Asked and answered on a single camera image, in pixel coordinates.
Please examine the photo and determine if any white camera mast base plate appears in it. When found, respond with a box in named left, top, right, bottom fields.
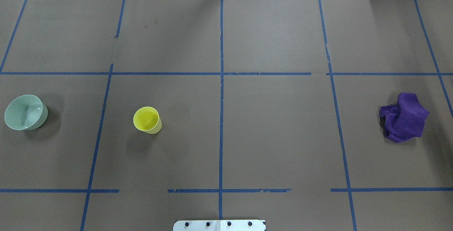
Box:
left=173, top=219, right=266, bottom=231

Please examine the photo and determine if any pale green ceramic bowl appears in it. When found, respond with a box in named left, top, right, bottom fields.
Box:
left=4, top=94, right=48, bottom=131

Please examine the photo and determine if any yellow plastic cup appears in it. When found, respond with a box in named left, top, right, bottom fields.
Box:
left=133, top=106, right=162, bottom=134

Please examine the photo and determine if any purple cloth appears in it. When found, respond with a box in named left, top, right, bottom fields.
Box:
left=379, top=92, right=429, bottom=143

